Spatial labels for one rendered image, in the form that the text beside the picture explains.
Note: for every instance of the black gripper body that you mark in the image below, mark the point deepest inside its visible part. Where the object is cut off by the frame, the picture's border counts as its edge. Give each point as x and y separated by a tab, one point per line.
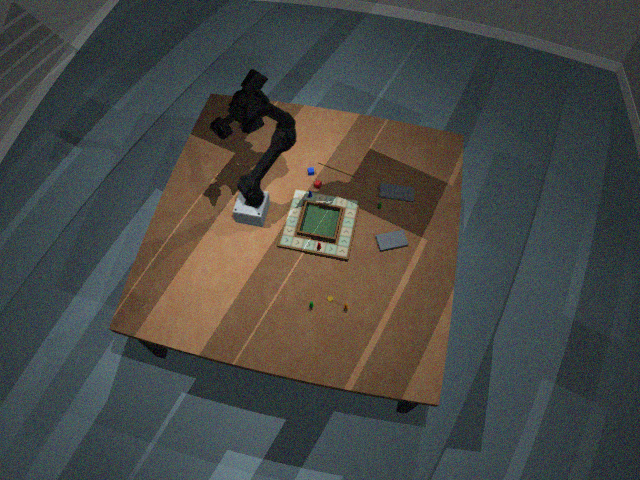
237	110

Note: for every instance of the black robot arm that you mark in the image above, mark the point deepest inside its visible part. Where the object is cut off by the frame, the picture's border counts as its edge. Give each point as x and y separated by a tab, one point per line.
282	140

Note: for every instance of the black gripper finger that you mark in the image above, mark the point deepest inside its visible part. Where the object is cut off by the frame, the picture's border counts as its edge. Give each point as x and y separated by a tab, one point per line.
253	106
223	128

